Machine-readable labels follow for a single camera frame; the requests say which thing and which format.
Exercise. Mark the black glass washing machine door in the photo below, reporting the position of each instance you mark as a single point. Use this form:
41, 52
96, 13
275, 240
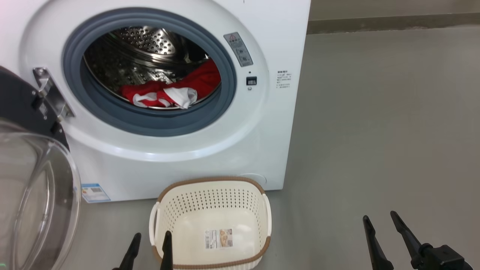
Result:
15, 101

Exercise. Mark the blue energy label sticker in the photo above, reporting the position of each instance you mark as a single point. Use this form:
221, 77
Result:
95, 192

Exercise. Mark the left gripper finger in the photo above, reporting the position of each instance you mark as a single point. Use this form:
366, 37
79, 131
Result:
167, 255
131, 255

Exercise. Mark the round white filter cover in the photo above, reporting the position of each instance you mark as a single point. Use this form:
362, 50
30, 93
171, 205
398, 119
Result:
258, 178

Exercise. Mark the basket product label sticker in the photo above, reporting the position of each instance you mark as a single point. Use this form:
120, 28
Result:
218, 239

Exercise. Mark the cream perforated laundry basket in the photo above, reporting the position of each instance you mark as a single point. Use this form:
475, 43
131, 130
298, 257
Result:
180, 225

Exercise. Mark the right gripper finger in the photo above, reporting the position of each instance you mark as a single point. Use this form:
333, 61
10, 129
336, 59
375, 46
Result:
375, 251
408, 240

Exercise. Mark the small printed text sticker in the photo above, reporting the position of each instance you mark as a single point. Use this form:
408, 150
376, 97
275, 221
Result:
284, 79

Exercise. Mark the metal door hinge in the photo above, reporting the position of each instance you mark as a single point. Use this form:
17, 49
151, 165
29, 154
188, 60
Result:
52, 95

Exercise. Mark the white washing machine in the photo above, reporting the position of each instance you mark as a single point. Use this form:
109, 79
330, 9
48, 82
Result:
262, 131

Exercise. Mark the red white garment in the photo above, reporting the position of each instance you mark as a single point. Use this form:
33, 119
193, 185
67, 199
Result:
202, 80

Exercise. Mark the black door latch socket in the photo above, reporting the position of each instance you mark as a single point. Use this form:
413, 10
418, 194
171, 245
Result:
251, 81

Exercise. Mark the grey warning sticker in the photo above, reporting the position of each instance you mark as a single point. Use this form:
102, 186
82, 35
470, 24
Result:
238, 48

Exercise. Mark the dark grey skirting board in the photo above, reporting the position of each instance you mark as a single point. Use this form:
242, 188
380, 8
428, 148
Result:
393, 23

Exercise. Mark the steel perforated drum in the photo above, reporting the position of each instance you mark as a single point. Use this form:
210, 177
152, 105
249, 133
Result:
146, 41

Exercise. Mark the grey rubber door gasket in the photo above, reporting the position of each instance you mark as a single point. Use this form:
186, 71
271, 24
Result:
150, 125

